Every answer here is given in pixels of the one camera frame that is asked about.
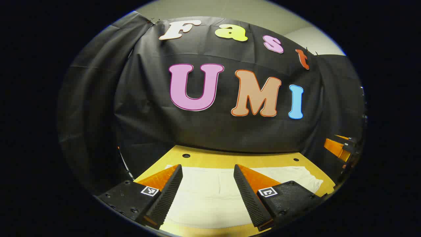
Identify black backdrop cloth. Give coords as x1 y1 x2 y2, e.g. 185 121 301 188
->
58 12 366 195

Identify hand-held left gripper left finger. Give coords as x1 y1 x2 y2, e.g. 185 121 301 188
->
95 164 184 230

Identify thin dark cable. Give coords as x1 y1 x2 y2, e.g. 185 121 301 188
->
117 146 135 181

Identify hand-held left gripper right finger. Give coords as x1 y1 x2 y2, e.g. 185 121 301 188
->
234 164 326 232

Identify white jeans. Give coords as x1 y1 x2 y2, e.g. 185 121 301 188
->
163 165 324 229

